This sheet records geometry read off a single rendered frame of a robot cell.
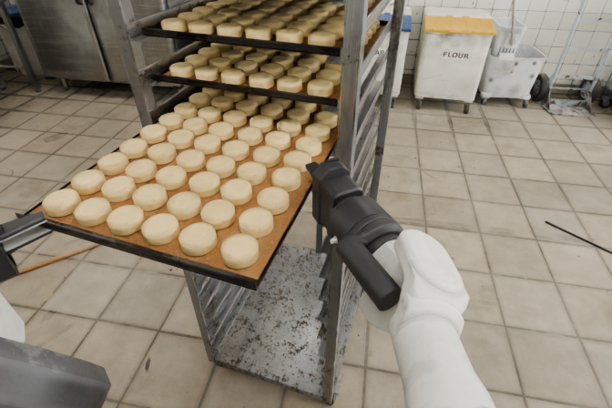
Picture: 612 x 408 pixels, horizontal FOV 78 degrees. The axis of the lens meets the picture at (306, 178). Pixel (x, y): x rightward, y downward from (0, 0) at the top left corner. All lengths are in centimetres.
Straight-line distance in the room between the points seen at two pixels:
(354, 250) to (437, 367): 17
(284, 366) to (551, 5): 370
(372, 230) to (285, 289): 126
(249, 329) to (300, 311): 21
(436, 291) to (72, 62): 404
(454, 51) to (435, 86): 32
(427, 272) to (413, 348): 8
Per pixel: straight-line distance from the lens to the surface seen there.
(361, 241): 49
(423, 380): 37
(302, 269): 181
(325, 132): 76
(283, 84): 75
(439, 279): 43
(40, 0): 419
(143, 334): 192
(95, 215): 64
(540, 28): 428
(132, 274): 217
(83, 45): 409
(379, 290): 44
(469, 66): 352
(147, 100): 90
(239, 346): 161
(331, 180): 57
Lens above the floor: 152
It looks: 36 degrees down
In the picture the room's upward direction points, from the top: straight up
